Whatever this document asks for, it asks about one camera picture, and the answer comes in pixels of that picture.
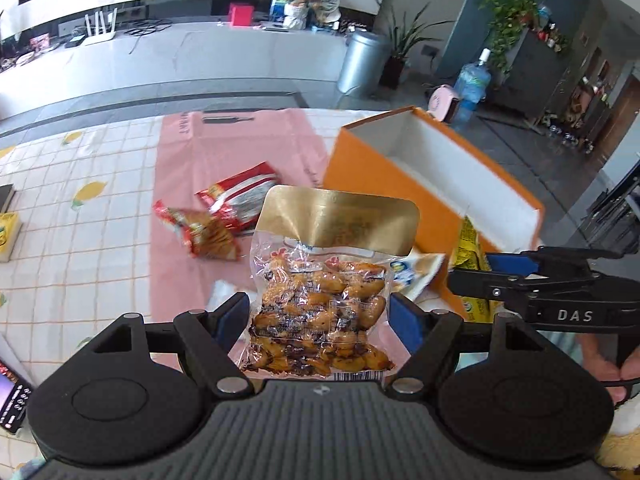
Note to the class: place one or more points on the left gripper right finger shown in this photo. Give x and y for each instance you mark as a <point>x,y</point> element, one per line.
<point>430,338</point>

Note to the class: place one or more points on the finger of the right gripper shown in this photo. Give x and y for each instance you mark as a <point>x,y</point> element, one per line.
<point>512,264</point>

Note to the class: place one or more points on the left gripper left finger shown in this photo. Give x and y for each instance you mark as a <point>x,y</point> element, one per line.
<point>206,338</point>

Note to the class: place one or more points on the yellow snack packet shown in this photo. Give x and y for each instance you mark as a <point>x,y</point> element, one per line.
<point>468,255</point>

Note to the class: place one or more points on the red fries snack bag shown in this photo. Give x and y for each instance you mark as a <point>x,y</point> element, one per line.
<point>204,235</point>

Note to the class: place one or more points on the clear bag of braised snacks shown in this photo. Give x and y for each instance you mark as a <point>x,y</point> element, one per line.
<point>322,264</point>

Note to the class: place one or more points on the red and silver snack bag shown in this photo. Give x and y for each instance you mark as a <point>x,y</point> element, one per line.
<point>237,200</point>

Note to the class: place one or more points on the person's right hand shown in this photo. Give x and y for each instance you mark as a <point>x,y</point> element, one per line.
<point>594,360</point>

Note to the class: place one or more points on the white snack packet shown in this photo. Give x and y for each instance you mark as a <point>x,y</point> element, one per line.
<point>413,274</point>

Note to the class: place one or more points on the orange cardboard box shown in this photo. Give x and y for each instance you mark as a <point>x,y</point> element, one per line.
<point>406,154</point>

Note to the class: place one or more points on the pink small appliance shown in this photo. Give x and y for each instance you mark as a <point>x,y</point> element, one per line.
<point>443,103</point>

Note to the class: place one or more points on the blue water jug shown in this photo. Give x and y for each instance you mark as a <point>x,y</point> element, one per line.
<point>471,86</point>

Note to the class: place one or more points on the pink restaurant placemat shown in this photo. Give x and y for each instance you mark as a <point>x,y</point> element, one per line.
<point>330,303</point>

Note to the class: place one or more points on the white checkered tablecloth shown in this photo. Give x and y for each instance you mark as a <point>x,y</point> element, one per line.
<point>90,247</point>

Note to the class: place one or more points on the dark cabinet with plants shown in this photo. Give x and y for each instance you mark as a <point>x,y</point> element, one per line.
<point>527,55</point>

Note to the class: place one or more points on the yellow box on table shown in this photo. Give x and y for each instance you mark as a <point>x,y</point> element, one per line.
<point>10,225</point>

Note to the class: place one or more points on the potted green plant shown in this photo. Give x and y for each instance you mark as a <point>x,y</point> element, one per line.
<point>404,35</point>

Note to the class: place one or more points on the silver trash can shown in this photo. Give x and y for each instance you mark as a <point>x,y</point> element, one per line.
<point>363,64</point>

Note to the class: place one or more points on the white wifi router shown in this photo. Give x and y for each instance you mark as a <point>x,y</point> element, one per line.
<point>100,28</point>

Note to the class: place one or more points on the red box on counter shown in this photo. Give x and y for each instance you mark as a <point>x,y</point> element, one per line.
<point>241,14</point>

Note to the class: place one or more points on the teddy bear bouquet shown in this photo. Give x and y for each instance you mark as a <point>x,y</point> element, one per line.
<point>305,14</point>

